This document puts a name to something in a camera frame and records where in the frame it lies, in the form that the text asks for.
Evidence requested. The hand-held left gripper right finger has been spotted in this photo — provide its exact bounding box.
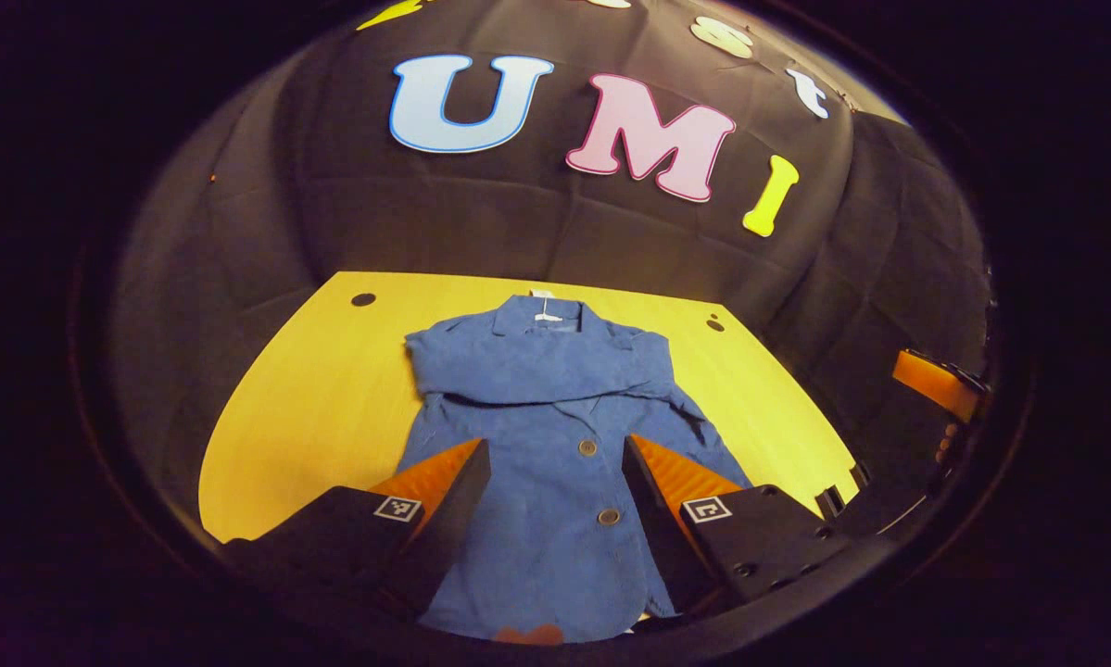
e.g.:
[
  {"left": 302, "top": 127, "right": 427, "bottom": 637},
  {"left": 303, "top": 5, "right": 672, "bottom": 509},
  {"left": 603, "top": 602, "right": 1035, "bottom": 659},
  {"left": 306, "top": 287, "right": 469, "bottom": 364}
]
[{"left": 622, "top": 434, "right": 899, "bottom": 620}]

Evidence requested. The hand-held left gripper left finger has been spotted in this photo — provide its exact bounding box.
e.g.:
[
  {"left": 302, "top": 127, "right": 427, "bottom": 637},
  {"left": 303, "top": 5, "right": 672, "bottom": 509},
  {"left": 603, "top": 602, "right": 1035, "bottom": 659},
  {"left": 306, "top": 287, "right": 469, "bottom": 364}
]
[{"left": 221, "top": 438, "right": 493, "bottom": 617}]

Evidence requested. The blue button-up shirt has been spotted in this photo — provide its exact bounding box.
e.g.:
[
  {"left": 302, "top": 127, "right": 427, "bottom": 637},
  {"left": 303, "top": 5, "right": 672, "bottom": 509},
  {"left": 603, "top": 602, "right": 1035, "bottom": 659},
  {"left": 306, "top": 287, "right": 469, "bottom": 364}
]
[{"left": 396, "top": 295, "right": 755, "bottom": 645}]

